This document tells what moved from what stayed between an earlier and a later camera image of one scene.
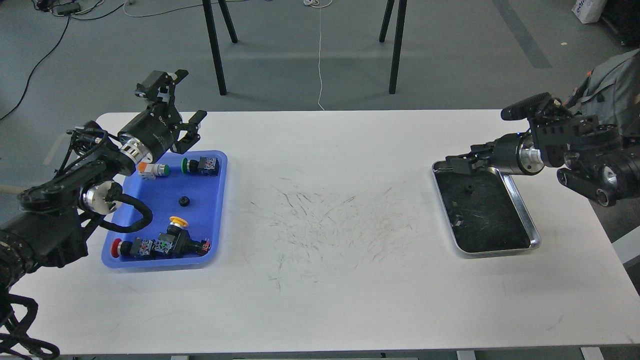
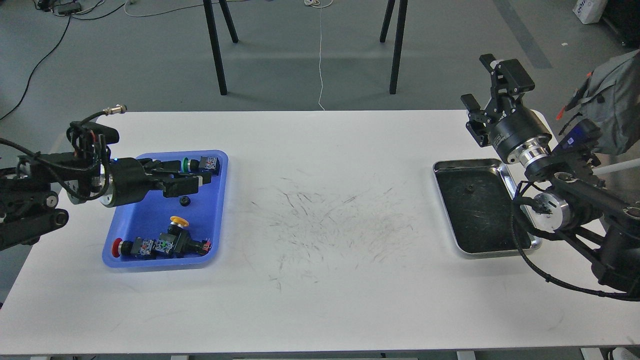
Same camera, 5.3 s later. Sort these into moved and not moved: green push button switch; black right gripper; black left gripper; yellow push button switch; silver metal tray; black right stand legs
Moved: black right gripper; black left gripper
Not moved: green push button switch; silver metal tray; black right stand legs; yellow push button switch
